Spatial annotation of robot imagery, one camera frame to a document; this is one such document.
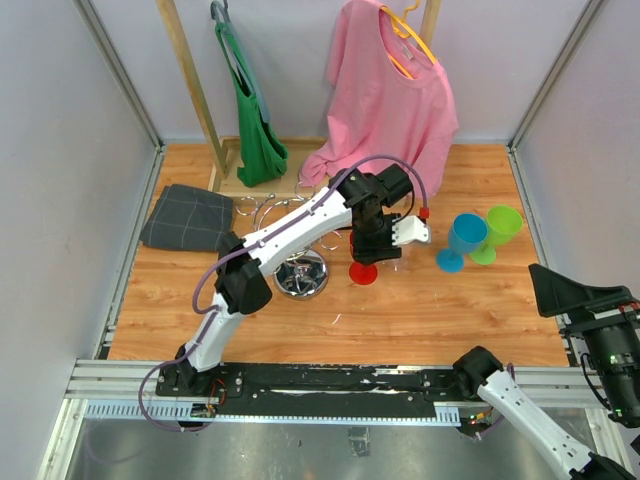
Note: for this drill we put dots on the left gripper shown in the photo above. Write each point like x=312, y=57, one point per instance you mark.
x=366, y=252

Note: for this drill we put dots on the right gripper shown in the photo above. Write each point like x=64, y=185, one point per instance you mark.
x=602, y=303

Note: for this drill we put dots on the red wine glass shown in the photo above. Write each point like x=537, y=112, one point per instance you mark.
x=362, y=270

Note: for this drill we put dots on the green wine glass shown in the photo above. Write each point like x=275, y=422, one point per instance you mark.
x=504, y=223

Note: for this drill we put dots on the blue wine glass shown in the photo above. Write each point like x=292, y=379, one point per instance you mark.
x=467, y=233

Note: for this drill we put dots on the clear wine glass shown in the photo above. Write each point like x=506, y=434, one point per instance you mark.
x=403, y=263

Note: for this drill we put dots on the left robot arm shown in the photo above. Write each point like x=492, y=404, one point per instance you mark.
x=352, y=199

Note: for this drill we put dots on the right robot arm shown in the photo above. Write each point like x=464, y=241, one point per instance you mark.
x=614, y=355

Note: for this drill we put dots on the chrome wine glass rack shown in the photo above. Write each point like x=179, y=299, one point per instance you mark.
x=304, y=274

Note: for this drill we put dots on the wooden clothes rack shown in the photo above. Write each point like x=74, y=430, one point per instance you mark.
x=299, y=150

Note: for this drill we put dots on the pink t-shirt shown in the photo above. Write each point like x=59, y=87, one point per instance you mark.
x=389, y=99

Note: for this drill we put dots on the green garment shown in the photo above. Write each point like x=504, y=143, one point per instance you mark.
x=264, y=157

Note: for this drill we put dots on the dark grey checked cloth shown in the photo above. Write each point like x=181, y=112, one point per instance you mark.
x=187, y=218

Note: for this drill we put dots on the yellow clothes hanger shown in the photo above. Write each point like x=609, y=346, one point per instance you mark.
x=402, y=30

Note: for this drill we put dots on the grey clothes hanger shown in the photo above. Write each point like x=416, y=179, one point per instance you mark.
x=219, y=13

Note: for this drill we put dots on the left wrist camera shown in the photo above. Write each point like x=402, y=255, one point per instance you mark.
x=411, y=229

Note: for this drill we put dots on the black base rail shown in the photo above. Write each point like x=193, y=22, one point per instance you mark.
x=314, y=392

